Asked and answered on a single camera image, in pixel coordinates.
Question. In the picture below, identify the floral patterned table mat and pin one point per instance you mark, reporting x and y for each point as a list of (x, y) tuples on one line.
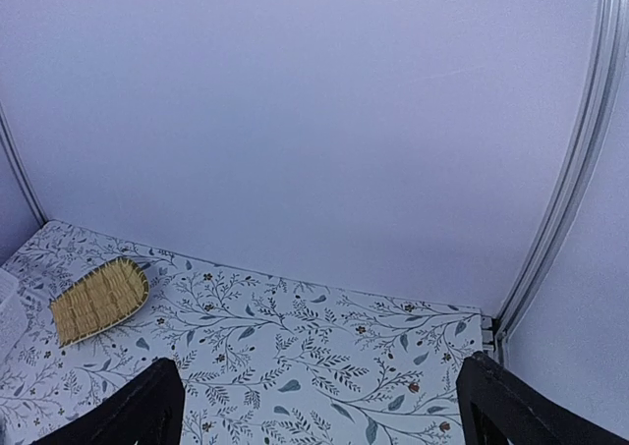
[(263, 359)]

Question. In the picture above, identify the woven bamboo tray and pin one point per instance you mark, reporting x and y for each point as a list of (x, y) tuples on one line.
[(106, 296)]

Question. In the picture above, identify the aluminium frame post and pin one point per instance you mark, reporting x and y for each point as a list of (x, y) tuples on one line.
[(20, 172), (610, 42)]

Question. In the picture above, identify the left aluminium frame post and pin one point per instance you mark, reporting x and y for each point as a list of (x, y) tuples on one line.
[(20, 172)]

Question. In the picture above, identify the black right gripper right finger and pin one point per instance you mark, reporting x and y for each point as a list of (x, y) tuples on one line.
[(496, 407)]

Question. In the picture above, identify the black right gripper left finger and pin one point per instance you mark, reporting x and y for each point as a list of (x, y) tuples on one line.
[(147, 410)]

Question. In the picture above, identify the white plastic mesh basket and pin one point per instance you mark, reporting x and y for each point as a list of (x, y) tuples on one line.
[(14, 320)]

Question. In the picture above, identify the right aluminium frame post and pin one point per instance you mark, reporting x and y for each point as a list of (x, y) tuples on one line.
[(610, 42)]

